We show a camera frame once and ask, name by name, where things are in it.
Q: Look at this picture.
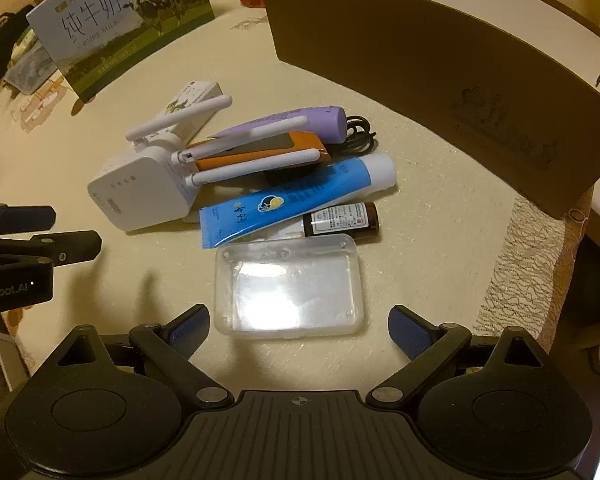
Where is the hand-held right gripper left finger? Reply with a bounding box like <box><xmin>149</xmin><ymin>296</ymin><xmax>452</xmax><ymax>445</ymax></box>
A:
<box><xmin>30</xmin><ymin>304</ymin><xmax>236</xmax><ymax>409</ymax></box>

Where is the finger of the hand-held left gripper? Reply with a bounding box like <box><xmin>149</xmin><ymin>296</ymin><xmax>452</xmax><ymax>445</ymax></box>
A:
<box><xmin>0</xmin><ymin>202</ymin><xmax>57</xmax><ymax>236</ymax></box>
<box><xmin>0</xmin><ymin>230</ymin><xmax>102</xmax><ymax>267</ymax></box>

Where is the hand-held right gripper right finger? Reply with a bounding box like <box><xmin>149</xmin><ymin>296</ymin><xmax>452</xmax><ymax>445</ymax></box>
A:
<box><xmin>365</xmin><ymin>305</ymin><xmax>571</xmax><ymax>409</ymax></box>

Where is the white router with antennas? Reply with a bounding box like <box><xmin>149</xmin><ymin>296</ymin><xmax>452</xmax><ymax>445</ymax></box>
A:
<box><xmin>86</xmin><ymin>94</ymin><xmax>323</xmax><ymax>233</ymax></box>

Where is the clear plastic box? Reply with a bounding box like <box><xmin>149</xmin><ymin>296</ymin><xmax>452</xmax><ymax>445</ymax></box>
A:
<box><xmin>214</xmin><ymin>233</ymin><xmax>365</xmax><ymax>339</ymax></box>

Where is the blue hand cream tube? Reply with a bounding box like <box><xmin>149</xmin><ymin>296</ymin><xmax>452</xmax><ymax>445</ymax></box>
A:
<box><xmin>199</xmin><ymin>154</ymin><xmax>397</xmax><ymax>250</ymax></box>

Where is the white small carton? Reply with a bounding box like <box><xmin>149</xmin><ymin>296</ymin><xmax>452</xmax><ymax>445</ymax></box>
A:
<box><xmin>150</xmin><ymin>79</ymin><xmax>224</xmax><ymax>143</ymax></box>

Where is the orange box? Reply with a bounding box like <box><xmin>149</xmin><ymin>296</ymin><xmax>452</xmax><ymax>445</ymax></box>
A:
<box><xmin>182</xmin><ymin>130</ymin><xmax>332</xmax><ymax>173</ymax></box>

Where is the brown cardboard storage box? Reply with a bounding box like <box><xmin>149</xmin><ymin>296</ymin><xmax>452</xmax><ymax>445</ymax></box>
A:
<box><xmin>257</xmin><ymin>0</ymin><xmax>600</xmax><ymax>221</ymax></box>

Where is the small brown bottle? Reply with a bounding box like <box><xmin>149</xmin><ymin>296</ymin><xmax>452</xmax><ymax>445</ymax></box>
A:
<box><xmin>302</xmin><ymin>201</ymin><xmax>379</xmax><ymax>239</ymax></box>

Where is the clear plastic container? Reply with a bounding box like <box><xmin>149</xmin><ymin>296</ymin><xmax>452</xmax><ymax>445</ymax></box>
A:
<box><xmin>2</xmin><ymin>42</ymin><xmax>58</xmax><ymax>96</ymax></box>

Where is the cream embroidered tablecloth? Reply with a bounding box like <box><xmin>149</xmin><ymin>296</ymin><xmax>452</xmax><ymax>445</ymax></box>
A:
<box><xmin>0</xmin><ymin>0</ymin><xmax>600</xmax><ymax>401</ymax></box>

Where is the black bag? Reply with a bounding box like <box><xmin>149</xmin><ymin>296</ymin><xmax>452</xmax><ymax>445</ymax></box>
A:
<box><xmin>0</xmin><ymin>4</ymin><xmax>36</xmax><ymax>86</ymax></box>

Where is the printed milk carton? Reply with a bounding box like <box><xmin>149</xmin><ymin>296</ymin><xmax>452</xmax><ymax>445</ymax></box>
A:
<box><xmin>26</xmin><ymin>0</ymin><xmax>217</xmax><ymax>103</ymax></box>

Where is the purple handheld device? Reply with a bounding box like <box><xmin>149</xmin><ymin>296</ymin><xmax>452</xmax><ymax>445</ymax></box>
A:
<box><xmin>212</xmin><ymin>105</ymin><xmax>349</xmax><ymax>143</ymax></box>

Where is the black cable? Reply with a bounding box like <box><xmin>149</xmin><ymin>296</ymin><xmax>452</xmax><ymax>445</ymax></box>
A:
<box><xmin>330</xmin><ymin>115</ymin><xmax>378</xmax><ymax>156</ymax></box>

